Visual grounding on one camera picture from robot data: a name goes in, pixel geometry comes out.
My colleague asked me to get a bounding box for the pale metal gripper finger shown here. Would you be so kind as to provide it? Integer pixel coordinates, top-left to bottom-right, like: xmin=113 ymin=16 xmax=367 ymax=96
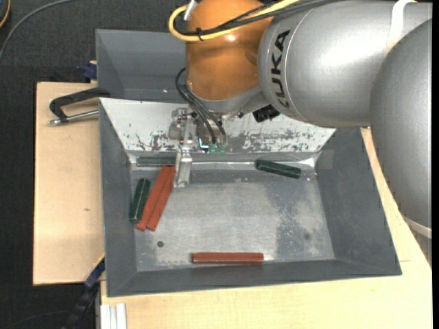
xmin=180 ymin=148 xmax=193 ymax=188
xmin=173 ymin=151 xmax=183 ymax=188

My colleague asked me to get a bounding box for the dark green flat block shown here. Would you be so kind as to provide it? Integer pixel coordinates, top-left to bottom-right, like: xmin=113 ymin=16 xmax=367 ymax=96
xmin=255 ymin=159 xmax=303 ymax=180
xmin=128 ymin=177 xmax=152 ymax=224
xmin=136 ymin=156 xmax=178 ymax=168

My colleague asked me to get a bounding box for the red-brown flat block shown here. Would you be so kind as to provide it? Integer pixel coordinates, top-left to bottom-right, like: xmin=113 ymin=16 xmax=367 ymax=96
xmin=191 ymin=252 xmax=265 ymax=265
xmin=135 ymin=165 xmax=171 ymax=232
xmin=145 ymin=167 xmax=177 ymax=233

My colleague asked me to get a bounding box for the grey metal bin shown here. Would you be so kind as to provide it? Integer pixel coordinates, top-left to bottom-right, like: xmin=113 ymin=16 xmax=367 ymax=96
xmin=95 ymin=28 xmax=403 ymax=297

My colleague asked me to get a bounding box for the pale wood flat board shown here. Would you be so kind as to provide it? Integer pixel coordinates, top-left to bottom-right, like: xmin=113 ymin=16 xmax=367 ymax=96
xmin=32 ymin=82 xmax=107 ymax=287

